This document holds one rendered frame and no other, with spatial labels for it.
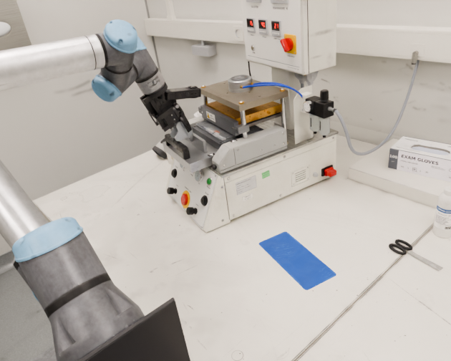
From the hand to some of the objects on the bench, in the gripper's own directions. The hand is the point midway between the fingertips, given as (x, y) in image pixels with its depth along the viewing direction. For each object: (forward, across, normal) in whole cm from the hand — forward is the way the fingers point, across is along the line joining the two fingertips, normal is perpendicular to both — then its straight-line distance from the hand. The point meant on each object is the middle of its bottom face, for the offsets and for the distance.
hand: (192, 136), depth 128 cm
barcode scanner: (+27, -48, +1) cm, 55 cm away
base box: (+30, +2, +9) cm, 32 cm away
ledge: (+48, +59, +58) cm, 96 cm away
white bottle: (+39, +59, +34) cm, 79 cm away
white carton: (+42, +39, +56) cm, 80 cm away
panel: (+20, 0, -16) cm, 26 cm away
